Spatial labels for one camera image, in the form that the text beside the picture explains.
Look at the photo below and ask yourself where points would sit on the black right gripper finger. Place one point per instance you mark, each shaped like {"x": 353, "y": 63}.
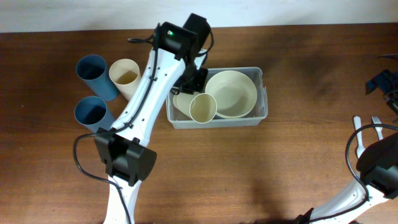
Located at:
{"x": 390, "y": 56}
{"x": 385, "y": 81}

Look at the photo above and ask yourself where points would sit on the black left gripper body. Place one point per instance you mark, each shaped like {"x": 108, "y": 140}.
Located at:
{"x": 194, "y": 80}

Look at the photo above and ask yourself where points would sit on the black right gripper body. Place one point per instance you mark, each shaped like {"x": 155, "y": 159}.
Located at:
{"x": 393, "y": 101}

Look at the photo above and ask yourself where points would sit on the cream cup front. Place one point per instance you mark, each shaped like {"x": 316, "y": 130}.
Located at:
{"x": 200, "y": 107}

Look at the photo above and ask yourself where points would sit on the cream cup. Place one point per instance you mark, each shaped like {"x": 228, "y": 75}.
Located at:
{"x": 125, "y": 74}
{"x": 200, "y": 107}

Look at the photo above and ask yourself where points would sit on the cream bowl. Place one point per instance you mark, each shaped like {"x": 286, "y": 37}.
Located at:
{"x": 232, "y": 89}
{"x": 234, "y": 112}

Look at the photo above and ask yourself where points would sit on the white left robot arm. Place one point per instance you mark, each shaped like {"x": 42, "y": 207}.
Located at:
{"x": 174, "y": 66}

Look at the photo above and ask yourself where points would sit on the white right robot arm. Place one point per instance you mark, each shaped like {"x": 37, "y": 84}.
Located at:
{"x": 374, "y": 180}

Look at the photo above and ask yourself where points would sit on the clear plastic storage container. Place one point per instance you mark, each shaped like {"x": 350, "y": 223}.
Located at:
{"x": 260, "y": 111}

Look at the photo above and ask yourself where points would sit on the white plastic fork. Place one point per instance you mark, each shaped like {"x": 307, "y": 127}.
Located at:
{"x": 376, "y": 120}

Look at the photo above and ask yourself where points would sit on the white plastic knife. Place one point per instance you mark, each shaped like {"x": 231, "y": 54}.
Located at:
{"x": 360, "y": 148}

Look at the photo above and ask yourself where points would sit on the blue cup rear left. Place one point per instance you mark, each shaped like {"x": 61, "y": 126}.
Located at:
{"x": 93, "y": 70}

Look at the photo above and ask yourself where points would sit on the blue cup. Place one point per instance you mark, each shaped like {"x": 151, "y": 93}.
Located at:
{"x": 93, "y": 113}
{"x": 93, "y": 70}

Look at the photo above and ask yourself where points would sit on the blue cup front left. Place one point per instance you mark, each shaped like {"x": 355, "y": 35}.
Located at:
{"x": 93, "y": 113}

